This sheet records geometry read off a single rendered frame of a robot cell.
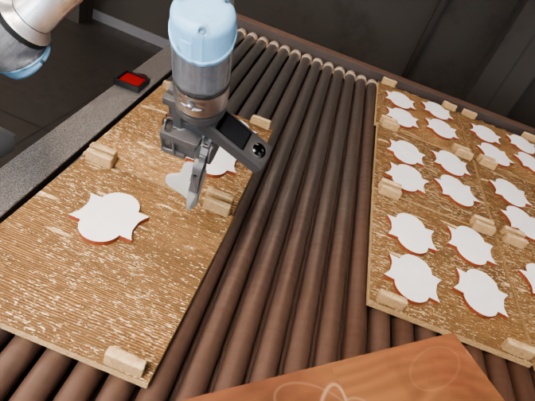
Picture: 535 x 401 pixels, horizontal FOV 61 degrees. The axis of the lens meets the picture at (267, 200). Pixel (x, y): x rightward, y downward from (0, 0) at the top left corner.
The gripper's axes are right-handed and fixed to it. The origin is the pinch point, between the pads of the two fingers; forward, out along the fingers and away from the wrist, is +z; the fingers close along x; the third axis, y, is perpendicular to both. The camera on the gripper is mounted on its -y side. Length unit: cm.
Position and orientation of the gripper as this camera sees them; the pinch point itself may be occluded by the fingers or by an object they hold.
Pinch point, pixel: (209, 177)
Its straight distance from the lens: 80.9
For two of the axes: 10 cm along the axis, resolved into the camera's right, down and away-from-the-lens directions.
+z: -1.5, 4.5, 8.8
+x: -3.3, 8.1, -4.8
